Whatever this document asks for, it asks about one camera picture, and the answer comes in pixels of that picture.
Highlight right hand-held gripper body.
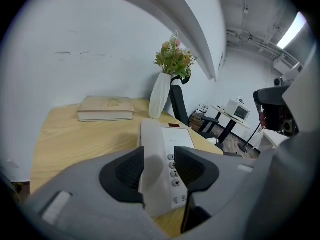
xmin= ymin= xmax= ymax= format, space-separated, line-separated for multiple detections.
xmin=274 ymin=47 xmax=320 ymax=136

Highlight black office chair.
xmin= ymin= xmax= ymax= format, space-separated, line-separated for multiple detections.
xmin=169 ymin=75 xmax=221 ymax=141

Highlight white router with black antennas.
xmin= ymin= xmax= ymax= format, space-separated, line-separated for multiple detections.
xmin=195 ymin=103 xmax=210 ymax=115

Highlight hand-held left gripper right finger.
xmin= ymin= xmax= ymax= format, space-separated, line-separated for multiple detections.
xmin=174 ymin=145 xmax=260 ymax=235

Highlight white toaster oven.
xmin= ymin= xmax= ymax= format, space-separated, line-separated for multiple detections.
xmin=224 ymin=98 xmax=252 ymax=124

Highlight ceiling light tube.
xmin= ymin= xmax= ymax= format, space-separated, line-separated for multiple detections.
xmin=276 ymin=11 xmax=307 ymax=49

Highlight round table with black legs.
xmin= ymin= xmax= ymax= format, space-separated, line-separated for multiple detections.
xmin=211 ymin=104 xmax=251 ymax=145

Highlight pink flower bouquet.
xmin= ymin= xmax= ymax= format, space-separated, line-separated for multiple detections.
xmin=153 ymin=29 xmax=200 ymax=85

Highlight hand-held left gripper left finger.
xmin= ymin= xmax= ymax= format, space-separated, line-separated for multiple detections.
xmin=24 ymin=146 xmax=173 ymax=240

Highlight cardboard boxes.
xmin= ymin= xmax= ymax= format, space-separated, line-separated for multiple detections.
xmin=188 ymin=112 xmax=203 ymax=131

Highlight white telephone handset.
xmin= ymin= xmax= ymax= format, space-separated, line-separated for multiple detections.
xmin=137 ymin=118 xmax=174 ymax=218

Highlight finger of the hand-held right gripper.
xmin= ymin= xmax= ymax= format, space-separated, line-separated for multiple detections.
xmin=253 ymin=87 xmax=286 ymax=106

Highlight white telephone base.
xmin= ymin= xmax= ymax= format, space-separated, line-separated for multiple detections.
xmin=159 ymin=122 xmax=196 ymax=210

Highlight white ribbed vase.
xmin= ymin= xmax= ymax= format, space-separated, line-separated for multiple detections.
xmin=148 ymin=72 xmax=173 ymax=120

